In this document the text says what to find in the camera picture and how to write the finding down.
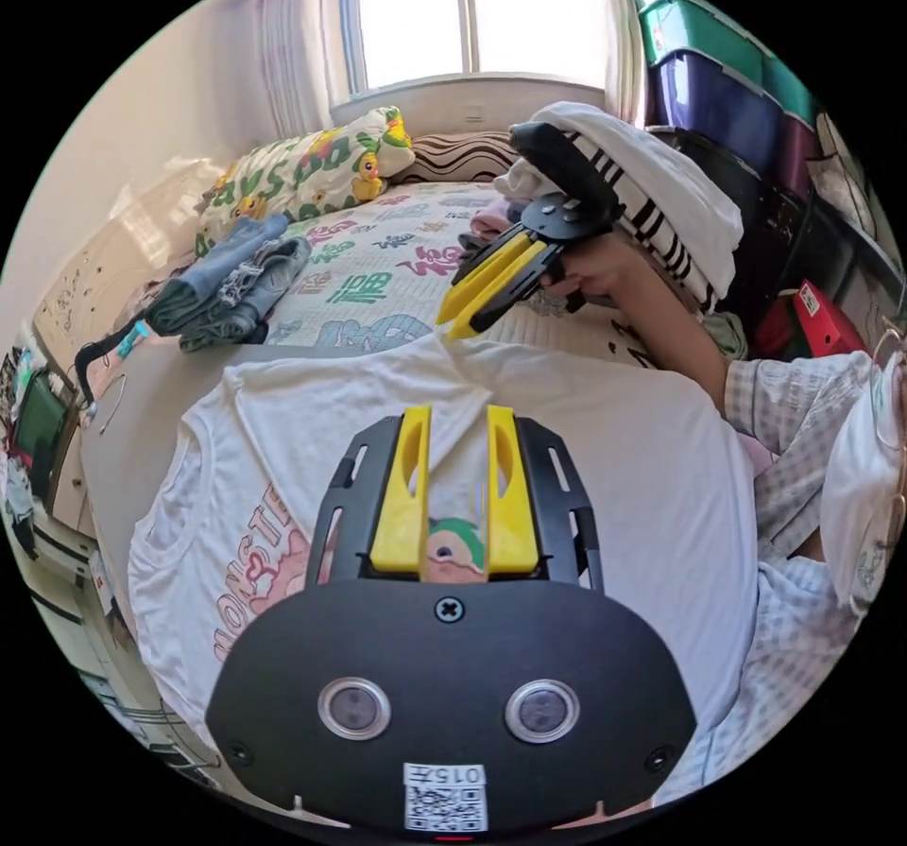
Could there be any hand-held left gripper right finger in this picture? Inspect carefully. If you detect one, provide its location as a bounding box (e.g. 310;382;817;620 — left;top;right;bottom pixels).
487;405;544;575

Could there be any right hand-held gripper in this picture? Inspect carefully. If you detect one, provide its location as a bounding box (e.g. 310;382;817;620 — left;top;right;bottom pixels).
435;121;627;344

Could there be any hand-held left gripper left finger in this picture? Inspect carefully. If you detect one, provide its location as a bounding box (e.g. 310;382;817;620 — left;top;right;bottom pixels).
369;404;434;574

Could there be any white printed short sleeve shirt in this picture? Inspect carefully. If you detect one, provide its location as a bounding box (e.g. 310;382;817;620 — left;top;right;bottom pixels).
127;332;765;759

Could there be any person's right forearm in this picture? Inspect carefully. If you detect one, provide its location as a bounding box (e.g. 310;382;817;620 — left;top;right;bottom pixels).
610;243;732;416

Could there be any person's right hand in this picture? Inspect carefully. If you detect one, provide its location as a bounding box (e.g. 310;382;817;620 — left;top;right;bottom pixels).
540;234;642;310

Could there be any bed with printed sheet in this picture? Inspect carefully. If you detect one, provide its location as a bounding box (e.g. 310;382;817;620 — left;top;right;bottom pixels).
76;176;717;656

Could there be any brown wavy striped pillow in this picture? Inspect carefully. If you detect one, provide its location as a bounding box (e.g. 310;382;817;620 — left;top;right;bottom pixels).
387;130;522;186

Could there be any pile of white striped clothes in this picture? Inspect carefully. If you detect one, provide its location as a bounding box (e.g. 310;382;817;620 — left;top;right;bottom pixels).
470;100;746;317

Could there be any duck print pillow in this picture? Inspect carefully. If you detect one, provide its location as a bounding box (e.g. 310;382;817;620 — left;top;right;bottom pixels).
194;105;417;260

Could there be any pile of denim clothes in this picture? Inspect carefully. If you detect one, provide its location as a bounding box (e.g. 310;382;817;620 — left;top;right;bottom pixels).
144;213;315;355

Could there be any window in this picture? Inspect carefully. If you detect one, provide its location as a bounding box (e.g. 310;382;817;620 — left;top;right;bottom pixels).
336;0;619;100

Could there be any purple storage box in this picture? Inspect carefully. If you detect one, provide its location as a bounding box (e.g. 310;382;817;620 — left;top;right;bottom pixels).
645;50;827;184

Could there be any person's body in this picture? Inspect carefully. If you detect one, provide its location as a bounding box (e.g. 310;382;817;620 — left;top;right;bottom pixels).
651;335;907;808

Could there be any pale pink curtain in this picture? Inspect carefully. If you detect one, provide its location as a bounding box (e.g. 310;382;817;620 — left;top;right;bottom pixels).
253;0;335;132

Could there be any green storage box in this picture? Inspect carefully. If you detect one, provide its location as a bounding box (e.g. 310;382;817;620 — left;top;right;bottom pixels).
625;0;827;126

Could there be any red carton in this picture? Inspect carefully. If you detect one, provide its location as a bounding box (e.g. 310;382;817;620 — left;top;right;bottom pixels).
787;278;871;359

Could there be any green bin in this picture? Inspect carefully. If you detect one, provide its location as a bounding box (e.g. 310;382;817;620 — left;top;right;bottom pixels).
12;366;74;501

